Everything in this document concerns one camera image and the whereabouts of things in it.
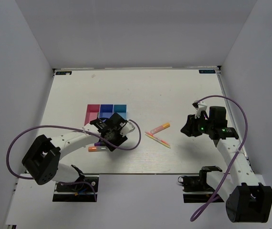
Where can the pink container bin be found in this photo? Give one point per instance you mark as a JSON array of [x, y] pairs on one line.
[[92, 113]]

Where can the dark blue container bin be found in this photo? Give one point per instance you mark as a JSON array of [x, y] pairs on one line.
[[106, 110]]

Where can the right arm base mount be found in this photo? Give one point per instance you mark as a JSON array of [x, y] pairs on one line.
[[195, 188]]

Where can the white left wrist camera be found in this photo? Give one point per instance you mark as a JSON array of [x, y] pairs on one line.
[[127, 128]]

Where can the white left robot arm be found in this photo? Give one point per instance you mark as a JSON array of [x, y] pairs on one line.
[[42, 158]]

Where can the orange cap pink highlighter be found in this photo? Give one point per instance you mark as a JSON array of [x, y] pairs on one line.
[[160, 128]]

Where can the left blue corner label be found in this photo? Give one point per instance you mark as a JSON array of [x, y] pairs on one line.
[[63, 73]]

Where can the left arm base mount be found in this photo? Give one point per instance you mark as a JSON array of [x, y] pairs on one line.
[[77, 193]]

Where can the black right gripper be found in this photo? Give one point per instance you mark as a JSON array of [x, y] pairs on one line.
[[189, 129]]

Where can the pink clear pen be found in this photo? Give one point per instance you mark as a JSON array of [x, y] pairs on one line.
[[153, 135]]

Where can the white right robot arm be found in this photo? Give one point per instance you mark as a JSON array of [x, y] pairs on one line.
[[246, 199]]

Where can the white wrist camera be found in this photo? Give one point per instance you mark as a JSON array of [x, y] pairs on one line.
[[200, 107], [127, 128]]

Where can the blue corner label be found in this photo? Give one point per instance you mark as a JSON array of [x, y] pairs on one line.
[[206, 71], [63, 73]]

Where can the right blue corner label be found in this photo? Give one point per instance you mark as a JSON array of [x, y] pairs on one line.
[[206, 71]]

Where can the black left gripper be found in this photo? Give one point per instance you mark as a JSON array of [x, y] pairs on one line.
[[120, 140]]

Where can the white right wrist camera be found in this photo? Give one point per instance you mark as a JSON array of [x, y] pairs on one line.
[[200, 107]]

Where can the light blue container bin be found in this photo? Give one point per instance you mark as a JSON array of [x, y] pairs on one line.
[[120, 109]]

